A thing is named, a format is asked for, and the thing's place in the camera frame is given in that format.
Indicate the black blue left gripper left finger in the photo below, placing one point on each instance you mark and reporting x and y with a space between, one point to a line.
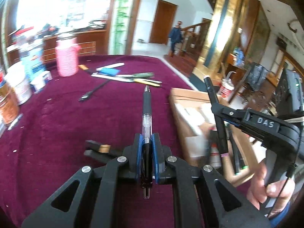
87 198

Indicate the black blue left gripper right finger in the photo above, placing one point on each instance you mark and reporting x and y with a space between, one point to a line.
202 197

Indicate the black clear gel pen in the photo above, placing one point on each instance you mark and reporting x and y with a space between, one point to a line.
147 150

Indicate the right hand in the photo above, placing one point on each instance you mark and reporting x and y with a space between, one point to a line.
258 193

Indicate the black marker green end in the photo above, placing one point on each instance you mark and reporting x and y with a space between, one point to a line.
238 162

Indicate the black pen gold band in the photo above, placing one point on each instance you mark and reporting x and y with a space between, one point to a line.
102 153

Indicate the white red bucket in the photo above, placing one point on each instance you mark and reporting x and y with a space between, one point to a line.
226 86

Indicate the cardboard box tray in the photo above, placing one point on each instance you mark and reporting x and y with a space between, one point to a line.
192 114

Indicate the dark blue marker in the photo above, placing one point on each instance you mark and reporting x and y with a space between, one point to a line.
15 121

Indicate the brown jar red lid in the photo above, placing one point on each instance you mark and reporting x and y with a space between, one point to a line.
9 108

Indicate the blue lighter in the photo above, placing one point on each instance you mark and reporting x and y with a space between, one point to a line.
109 71

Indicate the small blue white box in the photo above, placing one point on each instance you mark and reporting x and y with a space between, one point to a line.
41 80

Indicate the white stick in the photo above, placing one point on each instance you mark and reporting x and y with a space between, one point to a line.
120 64

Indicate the person in dark jacket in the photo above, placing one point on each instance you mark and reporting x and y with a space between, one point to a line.
175 36

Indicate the white medicine bottle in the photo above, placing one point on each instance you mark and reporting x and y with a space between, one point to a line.
17 79

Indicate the pink knitted bottle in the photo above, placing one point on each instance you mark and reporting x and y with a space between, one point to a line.
67 50

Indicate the blue label plastic jar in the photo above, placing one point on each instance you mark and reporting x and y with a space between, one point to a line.
31 55

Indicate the clear jar red lid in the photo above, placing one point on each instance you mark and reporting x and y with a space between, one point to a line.
19 32

